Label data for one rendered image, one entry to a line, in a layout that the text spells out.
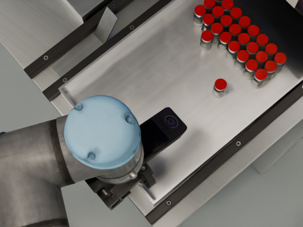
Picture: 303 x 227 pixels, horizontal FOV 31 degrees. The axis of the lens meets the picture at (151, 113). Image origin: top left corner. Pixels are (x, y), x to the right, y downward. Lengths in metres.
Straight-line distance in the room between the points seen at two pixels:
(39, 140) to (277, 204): 1.34
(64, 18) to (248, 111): 0.38
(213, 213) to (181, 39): 0.92
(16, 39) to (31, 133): 0.47
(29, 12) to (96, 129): 0.54
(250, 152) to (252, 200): 0.89
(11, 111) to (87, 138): 1.41
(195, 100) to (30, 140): 0.44
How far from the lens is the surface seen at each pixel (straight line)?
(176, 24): 1.01
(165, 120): 0.76
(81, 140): 0.55
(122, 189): 0.75
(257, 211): 1.83
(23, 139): 0.58
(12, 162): 0.58
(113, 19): 0.96
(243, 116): 0.96
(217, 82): 0.92
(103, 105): 0.55
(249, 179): 1.83
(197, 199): 0.92
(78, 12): 1.00
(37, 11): 1.05
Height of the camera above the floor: 1.80
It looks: 74 degrees down
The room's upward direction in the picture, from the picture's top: 8 degrees counter-clockwise
